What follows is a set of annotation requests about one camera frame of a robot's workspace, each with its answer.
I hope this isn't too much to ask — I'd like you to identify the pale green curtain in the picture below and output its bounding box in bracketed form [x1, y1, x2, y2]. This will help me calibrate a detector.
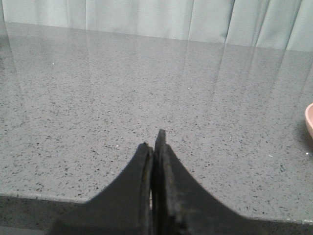
[0, 0, 313, 52]

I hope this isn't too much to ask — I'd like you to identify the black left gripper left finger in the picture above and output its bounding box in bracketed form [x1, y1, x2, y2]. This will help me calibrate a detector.
[50, 143, 153, 235]

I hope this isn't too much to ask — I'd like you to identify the pink plate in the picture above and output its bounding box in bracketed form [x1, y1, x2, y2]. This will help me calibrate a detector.
[305, 103, 313, 139]

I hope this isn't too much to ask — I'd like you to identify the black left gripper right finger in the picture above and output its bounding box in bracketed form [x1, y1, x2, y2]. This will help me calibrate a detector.
[152, 129, 268, 235]

